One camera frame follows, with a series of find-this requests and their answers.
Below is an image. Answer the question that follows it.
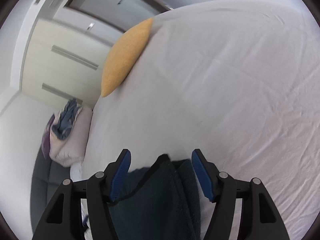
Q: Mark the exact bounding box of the blue grey blanket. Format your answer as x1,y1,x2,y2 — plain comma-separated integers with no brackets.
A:
53,98,83,140

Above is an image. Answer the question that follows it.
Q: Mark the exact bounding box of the grey chair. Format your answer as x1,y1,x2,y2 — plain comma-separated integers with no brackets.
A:
30,150,75,233

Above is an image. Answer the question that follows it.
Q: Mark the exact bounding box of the cream wardrobe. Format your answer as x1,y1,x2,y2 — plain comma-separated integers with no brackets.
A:
21,17,113,105

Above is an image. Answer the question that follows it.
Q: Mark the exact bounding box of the rolled beige duvet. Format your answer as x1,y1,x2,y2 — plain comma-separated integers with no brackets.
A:
49,106,93,167

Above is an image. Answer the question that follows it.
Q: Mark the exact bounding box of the white pillow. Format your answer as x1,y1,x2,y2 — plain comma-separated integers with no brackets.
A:
70,161,83,182

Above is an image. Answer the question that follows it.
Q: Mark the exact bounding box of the purple cushion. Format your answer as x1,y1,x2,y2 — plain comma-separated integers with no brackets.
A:
41,114,56,159

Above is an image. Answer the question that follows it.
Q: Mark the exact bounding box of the dark green sweater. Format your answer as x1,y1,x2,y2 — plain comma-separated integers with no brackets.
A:
107,154,202,240

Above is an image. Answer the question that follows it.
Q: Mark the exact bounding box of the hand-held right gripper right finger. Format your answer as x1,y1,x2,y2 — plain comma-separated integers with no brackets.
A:
191,149,292,240

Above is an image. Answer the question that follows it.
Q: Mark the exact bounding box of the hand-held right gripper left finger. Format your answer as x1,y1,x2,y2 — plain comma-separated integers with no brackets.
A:
32,149,132,240

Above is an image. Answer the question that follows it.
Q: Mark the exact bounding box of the bed with white sheet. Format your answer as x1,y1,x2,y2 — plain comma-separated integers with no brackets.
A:
70,0,320,240

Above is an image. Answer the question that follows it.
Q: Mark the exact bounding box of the yellow cushion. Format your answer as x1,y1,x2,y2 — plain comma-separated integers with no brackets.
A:
101,17,154,97

